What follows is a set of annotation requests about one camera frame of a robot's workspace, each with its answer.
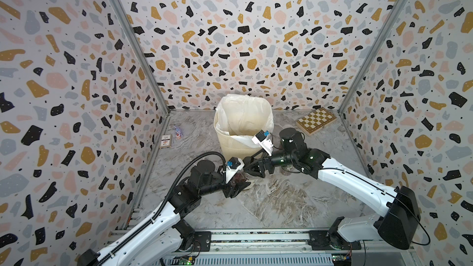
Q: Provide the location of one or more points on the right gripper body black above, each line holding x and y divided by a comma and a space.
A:
270, 165

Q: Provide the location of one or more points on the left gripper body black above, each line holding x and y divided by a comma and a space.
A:
227, 186

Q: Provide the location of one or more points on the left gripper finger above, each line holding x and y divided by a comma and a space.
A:
243, 183
235, 192

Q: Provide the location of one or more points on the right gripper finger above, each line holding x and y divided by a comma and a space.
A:
255, 171
251, 161

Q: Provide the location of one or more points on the black jar lid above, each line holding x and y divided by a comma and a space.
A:
251, 166

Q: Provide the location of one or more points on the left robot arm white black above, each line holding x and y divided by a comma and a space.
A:
165, 230

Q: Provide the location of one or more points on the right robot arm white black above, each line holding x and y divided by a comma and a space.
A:
396, 216

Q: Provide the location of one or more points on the cream ribbed trash bin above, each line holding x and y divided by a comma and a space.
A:
236, 144

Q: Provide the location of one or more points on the white plastic bin liner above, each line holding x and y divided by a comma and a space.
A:
244, 118

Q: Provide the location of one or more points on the wooden chessboard box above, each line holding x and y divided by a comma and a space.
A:
315, 121

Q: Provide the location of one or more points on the small card box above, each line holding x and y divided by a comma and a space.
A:
165, 141

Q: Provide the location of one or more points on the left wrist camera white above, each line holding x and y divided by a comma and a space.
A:
233, 166

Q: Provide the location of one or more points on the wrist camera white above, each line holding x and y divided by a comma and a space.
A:
233, 166
262, 138

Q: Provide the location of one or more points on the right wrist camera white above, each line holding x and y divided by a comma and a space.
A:
262, 138

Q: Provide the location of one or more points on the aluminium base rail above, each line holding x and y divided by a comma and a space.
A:
266, 247

